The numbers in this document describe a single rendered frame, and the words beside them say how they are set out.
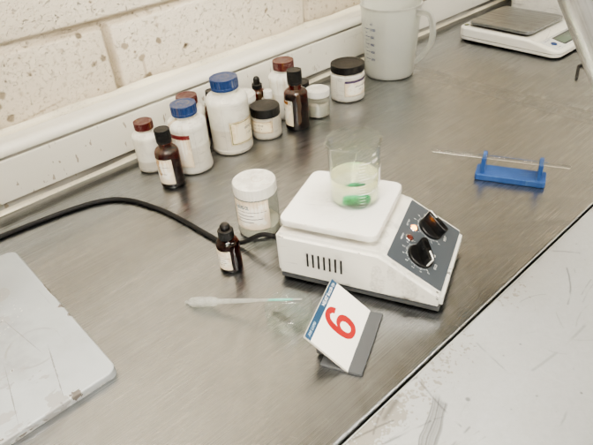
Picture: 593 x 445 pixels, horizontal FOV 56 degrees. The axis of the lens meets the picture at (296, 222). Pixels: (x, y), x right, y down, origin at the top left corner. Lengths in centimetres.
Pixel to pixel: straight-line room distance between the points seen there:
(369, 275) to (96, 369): 31
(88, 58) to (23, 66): 10
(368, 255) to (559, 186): 38
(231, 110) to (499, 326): 54
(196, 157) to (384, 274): 42
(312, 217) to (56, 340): 32
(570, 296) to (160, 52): 76
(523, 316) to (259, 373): 30
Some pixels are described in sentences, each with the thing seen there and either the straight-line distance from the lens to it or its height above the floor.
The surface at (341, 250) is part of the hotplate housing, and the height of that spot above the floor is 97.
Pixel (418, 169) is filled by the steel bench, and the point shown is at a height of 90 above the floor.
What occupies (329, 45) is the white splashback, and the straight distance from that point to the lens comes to 126.
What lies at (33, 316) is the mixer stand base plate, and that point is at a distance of 73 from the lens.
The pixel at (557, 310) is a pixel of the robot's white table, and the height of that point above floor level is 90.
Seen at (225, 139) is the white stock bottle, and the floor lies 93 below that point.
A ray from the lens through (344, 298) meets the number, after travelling 63.
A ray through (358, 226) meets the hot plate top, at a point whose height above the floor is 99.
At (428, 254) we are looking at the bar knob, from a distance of 63.
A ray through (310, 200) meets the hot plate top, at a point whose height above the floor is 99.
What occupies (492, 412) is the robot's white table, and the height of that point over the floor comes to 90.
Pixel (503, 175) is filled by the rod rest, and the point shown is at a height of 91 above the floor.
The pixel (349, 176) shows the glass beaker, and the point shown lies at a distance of 62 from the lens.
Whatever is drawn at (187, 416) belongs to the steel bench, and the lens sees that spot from 58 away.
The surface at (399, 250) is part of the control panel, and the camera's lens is 64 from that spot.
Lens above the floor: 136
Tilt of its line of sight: 35 degrees down
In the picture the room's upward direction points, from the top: 5 degrees counter-clockwise
